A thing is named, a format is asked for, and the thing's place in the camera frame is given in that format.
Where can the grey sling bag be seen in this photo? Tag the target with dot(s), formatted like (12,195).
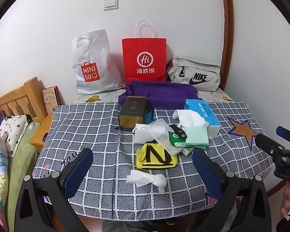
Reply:
(195,75)

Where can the clear bubble wrap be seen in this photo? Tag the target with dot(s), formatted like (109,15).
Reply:
(160,135)

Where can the blue tissue pack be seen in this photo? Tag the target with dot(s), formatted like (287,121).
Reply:
(200,111)

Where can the grey checked cloth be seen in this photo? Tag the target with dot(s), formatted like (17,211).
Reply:
(99,130)

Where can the white wall light switch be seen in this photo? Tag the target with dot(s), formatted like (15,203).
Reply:
(110,4)

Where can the white tissue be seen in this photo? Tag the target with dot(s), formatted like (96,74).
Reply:
(147,177)

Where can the white plastic shopping bag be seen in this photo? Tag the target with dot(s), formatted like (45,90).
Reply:
(91,62)

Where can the wooden headboard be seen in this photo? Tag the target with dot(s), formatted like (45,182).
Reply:
(19,99)

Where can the yellow pouch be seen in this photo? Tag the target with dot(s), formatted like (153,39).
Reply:
(154,157)

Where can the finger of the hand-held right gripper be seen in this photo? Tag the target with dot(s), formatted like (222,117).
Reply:
(268,143)
(284,131)

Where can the light green packet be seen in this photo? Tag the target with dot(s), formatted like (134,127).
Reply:
(187,151)

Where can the brown wooden door frame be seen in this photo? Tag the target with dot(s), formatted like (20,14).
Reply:
(228,29)

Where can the white floral pillow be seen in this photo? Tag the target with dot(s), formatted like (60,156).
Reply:
(12,130)

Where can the purple knitted garment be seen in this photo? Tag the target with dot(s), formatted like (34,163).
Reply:
(159,91)

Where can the wooden bedside table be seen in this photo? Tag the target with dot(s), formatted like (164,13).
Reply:
(40,135)

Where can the white sponge block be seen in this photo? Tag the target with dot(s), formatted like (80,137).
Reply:
(142,134)

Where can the green blanket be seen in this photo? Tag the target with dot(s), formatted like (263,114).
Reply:
(19,169)

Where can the white sock with mint cuff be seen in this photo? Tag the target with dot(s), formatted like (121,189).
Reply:
(193,128)

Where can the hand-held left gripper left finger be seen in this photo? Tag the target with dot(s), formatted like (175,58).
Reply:
(78,171)

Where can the red paper bag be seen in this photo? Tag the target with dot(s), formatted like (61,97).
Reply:
(145,58)

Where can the dark green packet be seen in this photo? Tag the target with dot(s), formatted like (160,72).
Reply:
(177,135)

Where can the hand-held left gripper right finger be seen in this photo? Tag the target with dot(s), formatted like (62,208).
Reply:
(206,171)

